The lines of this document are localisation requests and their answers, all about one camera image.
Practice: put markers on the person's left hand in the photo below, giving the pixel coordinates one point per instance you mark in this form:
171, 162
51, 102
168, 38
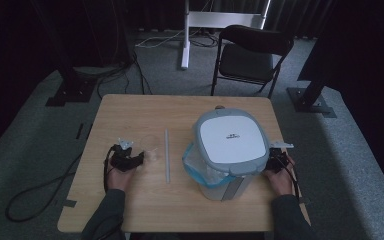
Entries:
120, 180

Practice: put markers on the black tape strip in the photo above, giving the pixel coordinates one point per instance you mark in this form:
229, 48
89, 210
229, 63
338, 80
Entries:
79, 131

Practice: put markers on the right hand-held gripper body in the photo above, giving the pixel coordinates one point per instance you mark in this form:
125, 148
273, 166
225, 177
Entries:
275, 161

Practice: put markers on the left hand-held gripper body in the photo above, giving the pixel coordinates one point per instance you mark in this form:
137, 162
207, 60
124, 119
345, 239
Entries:
122, 160

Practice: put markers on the grey tape piece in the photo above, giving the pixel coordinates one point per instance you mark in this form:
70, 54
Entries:
69, 203
304, 200

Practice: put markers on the clear blue-rimmed bin bag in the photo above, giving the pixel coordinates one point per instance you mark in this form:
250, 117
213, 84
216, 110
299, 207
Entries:
196, 168

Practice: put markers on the white metal stand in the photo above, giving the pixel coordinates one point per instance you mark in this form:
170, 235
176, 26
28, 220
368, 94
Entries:
213, 19

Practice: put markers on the black folding chair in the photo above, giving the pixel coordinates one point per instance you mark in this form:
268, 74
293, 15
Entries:
246, 63

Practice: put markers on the white straw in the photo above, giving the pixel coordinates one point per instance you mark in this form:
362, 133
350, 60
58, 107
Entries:
167, 156

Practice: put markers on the black stand with base plate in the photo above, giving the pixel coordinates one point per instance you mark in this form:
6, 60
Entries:
71, 91
310, 100

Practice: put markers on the white grey lidded trash can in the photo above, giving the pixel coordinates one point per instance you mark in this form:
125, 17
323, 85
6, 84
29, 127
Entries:
231, 140

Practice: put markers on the person's right hand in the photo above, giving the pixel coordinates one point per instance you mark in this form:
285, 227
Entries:
281, 181

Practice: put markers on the clear plastic cup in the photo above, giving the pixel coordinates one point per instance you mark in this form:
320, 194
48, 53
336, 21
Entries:
150, 146

